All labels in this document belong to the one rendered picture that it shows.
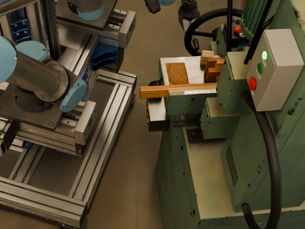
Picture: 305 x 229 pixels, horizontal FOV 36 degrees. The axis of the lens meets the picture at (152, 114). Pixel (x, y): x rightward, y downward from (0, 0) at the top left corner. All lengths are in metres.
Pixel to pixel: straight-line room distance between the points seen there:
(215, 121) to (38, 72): 0.51
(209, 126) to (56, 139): 0.63
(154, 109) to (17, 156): 0.73
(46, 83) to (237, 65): 0.53
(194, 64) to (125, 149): 0.94
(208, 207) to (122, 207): 0.90
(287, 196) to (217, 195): 0.22
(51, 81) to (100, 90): 1.12
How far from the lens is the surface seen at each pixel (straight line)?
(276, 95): 1.05
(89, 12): 1.37
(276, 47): 1.00
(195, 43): 2.00
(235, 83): 1.17
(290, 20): 1.06
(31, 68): 1.26
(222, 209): 1.53
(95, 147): 2.25
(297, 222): 1.71
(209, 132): 1.42
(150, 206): 2.37
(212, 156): 1.61
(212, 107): 1.37
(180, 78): 1.63
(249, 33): 1.38
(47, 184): 2.20
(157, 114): 1.89
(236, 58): 1.20
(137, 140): 2.54
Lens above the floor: 2.17
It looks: 55 degrees down
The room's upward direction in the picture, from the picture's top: 8 degrees clockwise
